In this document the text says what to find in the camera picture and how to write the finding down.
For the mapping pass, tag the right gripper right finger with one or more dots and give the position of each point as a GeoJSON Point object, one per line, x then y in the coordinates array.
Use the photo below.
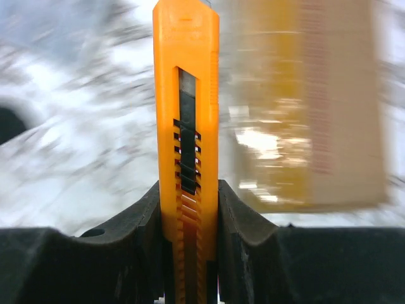
{"type": "Point", "coordinates": [260, 262]}

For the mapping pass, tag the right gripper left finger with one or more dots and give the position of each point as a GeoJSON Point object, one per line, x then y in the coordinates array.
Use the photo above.
{"type": "Point", "coordinates": [119, 261]}

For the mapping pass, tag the brown cardboard express box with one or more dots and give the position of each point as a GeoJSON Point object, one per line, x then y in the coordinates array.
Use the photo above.
{"type": "Point", "coordinates": [305, 108]}

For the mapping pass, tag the orange utility knife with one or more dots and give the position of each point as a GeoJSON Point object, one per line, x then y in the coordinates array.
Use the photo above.
{"type": "Point", "coordinates": [186, 49]}

